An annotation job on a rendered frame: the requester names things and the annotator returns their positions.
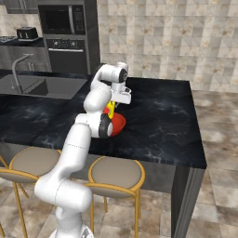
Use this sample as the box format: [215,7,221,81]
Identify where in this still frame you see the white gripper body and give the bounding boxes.
[110,90,133,106]

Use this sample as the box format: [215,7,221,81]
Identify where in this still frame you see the yellow cup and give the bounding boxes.
[106,99,117,121]

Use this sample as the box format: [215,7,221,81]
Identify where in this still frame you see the red bowl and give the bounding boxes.
[103,106,127,138]

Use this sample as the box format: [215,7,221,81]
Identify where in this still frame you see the dark sink basin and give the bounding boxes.
[0,74,89,100]

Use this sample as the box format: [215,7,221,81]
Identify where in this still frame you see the black built-in oven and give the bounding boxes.
[43,34,89,75]

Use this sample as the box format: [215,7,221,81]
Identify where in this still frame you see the dark tall oven cabinet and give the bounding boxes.
[36,0,101,75]

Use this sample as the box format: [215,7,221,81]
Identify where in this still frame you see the gold stool with beige seat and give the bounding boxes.
[0,146,63,238]
[84,155,146,238]

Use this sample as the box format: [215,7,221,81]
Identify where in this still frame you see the black microwave oven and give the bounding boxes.
[37,4,86,36]

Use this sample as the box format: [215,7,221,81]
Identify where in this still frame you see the grey base cupboards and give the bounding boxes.
[0,46,52,73]

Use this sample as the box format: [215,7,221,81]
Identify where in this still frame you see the grey sink tap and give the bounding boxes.
[11,54,32,95]

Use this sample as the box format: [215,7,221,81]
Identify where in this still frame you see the black toaster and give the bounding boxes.
[16,26,39,42]

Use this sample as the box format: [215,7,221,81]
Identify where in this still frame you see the dark kitchen island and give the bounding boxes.
[0,69,208,238]

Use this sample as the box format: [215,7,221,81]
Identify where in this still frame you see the black hob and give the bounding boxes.
[0,35,19,45]

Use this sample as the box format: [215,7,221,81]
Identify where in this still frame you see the grey wall cupboards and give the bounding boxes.
[3,0,39,15]

